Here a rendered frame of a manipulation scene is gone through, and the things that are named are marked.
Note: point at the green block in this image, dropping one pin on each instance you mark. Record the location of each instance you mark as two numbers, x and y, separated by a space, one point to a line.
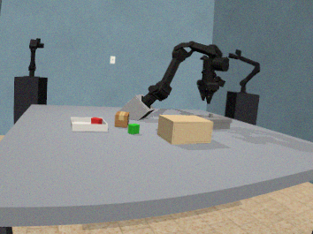
133 128

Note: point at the red block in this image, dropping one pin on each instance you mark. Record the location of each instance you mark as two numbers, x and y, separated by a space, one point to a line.
96 120

